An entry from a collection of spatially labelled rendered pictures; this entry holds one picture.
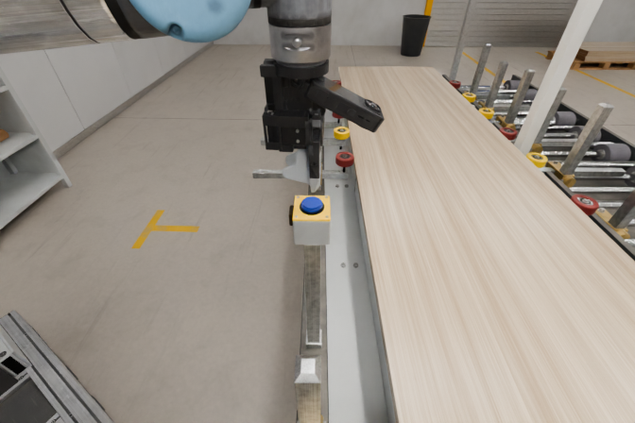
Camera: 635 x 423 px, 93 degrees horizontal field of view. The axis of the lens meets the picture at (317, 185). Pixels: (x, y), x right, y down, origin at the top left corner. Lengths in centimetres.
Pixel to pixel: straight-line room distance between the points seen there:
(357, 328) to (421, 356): 36
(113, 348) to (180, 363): 37
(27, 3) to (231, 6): 11
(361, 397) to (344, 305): 28
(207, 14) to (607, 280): 112
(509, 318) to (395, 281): 28
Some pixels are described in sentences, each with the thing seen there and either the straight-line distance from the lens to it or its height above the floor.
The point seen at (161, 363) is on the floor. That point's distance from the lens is 189.
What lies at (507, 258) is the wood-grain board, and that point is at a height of 90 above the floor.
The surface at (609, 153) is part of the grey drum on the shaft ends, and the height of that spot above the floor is 83.
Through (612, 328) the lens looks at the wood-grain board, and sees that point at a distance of 105.
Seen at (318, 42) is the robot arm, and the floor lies 152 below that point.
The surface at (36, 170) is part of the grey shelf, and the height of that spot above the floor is 16.
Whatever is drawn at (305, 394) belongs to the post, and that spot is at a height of 113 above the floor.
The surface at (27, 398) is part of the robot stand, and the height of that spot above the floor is 21.
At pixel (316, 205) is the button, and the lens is 56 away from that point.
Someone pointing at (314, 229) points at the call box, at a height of 119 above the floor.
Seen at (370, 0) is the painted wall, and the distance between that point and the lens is 761.
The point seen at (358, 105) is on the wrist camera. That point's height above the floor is 144.
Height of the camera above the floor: 160
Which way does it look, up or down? 37 degrees down
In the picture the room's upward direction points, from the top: straight up
